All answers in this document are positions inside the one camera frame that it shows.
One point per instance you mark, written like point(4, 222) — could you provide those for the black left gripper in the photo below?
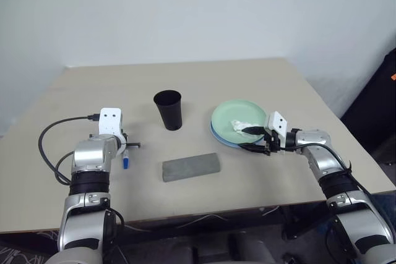
point(124, 138)

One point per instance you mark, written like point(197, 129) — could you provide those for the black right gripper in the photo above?
point(272, 143)

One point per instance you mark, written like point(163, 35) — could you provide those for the white marker with blue cap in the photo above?
point(125, 162)

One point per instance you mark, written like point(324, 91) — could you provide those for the white tissue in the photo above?
point(238, 125)

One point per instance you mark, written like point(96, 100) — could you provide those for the grey pad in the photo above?
point(191, 167)

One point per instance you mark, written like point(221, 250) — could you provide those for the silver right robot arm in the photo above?
point(337, 180)

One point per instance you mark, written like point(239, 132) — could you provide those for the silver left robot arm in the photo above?
point(89, 159)

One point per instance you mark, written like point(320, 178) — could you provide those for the green plate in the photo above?
point(238, 115)

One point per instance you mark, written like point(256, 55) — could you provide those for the blue plate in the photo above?
point(223, 142)

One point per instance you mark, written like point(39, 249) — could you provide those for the black plastic cup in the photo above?
point(169, 112)

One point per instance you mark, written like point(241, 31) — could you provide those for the black bag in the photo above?
point(371, 112)

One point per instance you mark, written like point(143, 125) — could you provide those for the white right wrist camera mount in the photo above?
point(278, 123)

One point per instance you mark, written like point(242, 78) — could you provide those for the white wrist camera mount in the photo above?
point(109, 123)
point(278, 123)

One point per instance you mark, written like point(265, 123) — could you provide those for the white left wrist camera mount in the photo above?
point(109, 123)

